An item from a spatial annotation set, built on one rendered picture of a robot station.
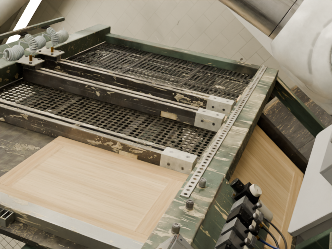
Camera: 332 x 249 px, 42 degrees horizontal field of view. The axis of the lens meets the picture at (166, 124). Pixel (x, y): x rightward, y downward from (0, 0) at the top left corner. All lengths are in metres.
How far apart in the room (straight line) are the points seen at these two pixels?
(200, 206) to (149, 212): 0.16
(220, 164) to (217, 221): 0.30
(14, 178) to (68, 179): 0.18
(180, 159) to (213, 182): 0.15
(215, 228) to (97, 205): 0.38
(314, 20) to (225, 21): 6.14
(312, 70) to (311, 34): 0.06
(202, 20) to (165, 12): 0.64
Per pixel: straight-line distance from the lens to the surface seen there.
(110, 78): 2.34
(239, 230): 1.29
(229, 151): 1.75
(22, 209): 1.37
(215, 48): 7.09
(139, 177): 1.56
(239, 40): 6.94
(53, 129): 1.81
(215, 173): 1.59
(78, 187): 1.50
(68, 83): 2.24
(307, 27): 0.81
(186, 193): 1.45
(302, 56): 0.81
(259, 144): 2.59
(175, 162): 1.61
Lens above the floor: 1.14
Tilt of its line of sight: 2 degrees down
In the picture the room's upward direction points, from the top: 44 degrees counter-clockwise
